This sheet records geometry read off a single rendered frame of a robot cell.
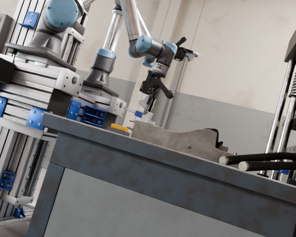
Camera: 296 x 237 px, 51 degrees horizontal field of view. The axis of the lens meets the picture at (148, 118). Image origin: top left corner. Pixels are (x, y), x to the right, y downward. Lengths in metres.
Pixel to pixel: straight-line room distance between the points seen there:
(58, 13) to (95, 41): 3.72
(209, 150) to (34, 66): 0.83
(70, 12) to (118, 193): 0.77
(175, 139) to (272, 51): 3.09
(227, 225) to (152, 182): 0.20
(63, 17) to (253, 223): 0.99
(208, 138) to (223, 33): 3.17
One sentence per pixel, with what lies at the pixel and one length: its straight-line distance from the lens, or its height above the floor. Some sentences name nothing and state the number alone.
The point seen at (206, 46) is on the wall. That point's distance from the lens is 4.41.
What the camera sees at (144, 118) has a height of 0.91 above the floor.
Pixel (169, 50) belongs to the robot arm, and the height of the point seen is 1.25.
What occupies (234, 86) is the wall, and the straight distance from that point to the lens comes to 4.18.
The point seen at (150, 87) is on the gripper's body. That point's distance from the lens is 1.49.
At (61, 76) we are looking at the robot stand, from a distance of 1.30.
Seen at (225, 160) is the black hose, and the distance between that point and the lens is 1.02.
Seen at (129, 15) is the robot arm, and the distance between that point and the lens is 1.58.
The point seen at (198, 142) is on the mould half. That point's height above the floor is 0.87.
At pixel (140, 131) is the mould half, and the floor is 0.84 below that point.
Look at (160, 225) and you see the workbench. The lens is 0.80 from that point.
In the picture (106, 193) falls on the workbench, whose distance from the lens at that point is 0.83.
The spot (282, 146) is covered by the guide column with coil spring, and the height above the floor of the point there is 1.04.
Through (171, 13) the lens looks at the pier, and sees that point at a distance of 4.62.
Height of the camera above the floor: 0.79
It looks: 5 degrees up
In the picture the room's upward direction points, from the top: 17 degrees clockwise
